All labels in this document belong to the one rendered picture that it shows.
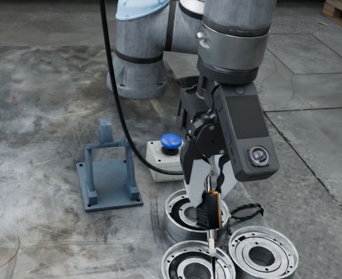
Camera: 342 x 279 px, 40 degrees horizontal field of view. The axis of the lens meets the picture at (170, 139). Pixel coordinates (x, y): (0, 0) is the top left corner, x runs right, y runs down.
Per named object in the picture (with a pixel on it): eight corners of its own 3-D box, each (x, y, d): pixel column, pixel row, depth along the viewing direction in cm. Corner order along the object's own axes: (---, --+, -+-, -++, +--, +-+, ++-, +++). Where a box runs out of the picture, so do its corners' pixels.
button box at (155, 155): (190, 179, 88) (194, 158, 86) (154, 182, 86) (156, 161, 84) (178, 154, 95) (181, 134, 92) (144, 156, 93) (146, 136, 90)
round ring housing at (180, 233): (169, 253, 73) (173, 234, 70) (157, 207, 81) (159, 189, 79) (233, 247, 75) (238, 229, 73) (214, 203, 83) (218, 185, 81)
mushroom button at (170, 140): (182, 164, 88) (185, 143, 85) (161, 166, 87) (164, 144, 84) (175, 152, 91) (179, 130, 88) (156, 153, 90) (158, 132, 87)
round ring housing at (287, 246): (305, 277, 72) (313, 258, 69) (259, 309, 66) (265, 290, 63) (256, 234, 78) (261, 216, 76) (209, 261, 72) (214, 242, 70)
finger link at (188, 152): (205, 176, 62) (221, 121, 58) (209, 185, 61) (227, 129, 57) (172, 177, 61) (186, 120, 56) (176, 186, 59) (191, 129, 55)
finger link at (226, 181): (220, 179, 70) (226, 128, 64) (236, 206, 65) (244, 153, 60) (201, 183, 69) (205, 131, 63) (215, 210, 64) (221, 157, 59)
